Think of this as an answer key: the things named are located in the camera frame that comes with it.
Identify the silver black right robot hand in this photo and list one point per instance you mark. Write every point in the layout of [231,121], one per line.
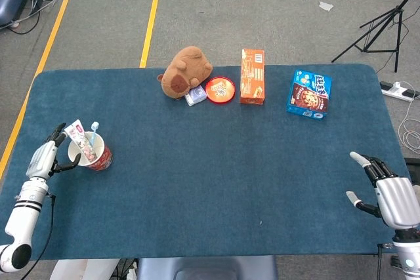
[398,203]

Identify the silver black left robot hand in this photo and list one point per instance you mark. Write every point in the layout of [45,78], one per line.
[42,160]

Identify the white toothpaste tube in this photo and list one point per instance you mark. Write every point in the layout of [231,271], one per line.
[80,139]

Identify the light blue toothbrush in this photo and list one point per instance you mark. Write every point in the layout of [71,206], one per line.
[94,132]

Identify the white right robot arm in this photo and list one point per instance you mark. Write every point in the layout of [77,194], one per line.
[408,257]

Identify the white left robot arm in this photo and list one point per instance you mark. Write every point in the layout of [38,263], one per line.
[26,214]

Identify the red paper noodle cup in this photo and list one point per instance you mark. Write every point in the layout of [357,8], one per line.
[101,158]

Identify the white power strip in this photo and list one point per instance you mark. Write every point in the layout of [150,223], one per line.
[393,89]

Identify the blue cookie box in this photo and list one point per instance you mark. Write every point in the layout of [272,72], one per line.
[308,96]

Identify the purple tissue pack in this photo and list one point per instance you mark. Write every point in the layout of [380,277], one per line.
[196,95]

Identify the brown capybara plush toy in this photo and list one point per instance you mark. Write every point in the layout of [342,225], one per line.
[183,70]

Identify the short yellow floor tape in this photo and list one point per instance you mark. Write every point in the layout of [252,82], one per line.
[149,31]

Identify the blue table cloth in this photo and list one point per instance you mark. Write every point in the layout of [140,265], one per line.
[229,162]

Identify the red round lid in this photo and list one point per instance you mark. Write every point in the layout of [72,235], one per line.
[220,90]

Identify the orange cracker box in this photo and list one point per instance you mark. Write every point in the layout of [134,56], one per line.
[252,80]

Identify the black tripod stand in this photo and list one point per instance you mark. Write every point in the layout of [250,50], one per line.
[398,8]

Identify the blue grey seat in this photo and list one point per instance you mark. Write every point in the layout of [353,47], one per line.
[206,268]

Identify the crumpled white paper scrap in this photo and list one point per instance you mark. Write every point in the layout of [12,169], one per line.
[325,6]

